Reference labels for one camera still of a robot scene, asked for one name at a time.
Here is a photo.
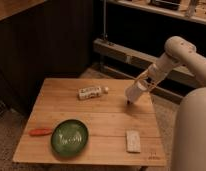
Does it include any orange carrot toy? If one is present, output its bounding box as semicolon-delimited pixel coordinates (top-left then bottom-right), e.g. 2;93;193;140
29;129;52;136

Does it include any wooden wall shelf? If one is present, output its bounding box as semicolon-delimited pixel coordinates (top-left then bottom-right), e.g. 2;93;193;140
108;0;206;25

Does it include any wooden table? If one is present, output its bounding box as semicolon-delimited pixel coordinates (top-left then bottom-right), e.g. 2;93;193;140
13;78;166;166

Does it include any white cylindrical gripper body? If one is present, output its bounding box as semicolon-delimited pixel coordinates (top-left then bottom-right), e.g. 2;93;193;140
125;81;148;102

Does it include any white plastic bottle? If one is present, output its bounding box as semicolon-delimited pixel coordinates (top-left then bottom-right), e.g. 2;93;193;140
78;86;109;100

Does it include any thin metal pole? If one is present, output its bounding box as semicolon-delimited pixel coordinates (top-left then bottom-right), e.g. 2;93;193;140
103;0;107;41

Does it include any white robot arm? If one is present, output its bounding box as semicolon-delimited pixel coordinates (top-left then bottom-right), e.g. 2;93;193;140
125;36;206;171

